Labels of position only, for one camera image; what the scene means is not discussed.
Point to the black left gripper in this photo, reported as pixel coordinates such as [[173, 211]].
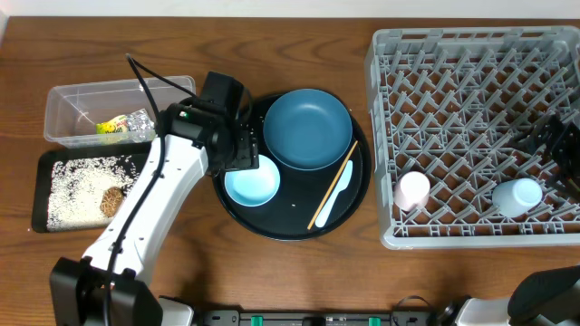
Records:
[[245, 154]]

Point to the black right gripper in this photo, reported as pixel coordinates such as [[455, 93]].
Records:
[[567, 134]]

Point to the light blue bowl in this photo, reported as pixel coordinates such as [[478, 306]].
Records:
[[254, 187]]

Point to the light blue cup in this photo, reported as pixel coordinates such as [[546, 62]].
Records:
[[514, 198]]

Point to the dark blue plate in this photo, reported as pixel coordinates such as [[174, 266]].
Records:
[[307, 129]]

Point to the yellow foil snack wrapper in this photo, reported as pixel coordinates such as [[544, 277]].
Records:
[[138, 120]]

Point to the wooden chopstick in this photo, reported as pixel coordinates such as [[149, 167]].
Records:
[[332, 185]]

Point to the light blue plastic knife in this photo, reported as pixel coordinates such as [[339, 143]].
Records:
[[341, 185]]

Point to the brown walnut cookie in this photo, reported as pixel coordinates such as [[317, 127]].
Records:
[[111, 201]]

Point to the pink cup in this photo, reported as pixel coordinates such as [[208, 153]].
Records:
[[412, 191]]

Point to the white rice pile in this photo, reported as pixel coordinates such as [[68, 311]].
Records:
[[79, 185]]

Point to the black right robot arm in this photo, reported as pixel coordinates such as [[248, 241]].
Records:
[[548, 297]]

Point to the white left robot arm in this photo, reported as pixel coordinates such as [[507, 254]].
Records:
[[109, 285]]

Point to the grey dishwasher rack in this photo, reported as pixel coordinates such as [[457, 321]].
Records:
[[447, 102]]

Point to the black rectangular tray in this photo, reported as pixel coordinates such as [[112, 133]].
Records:
[[41, 181]]

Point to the round black tray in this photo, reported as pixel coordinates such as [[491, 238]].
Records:
[[286, 216]]

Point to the clear plastic bin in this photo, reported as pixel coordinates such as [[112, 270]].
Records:
[[73, 111]]

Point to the black rail base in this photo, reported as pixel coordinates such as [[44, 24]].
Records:
[[236, 318]]

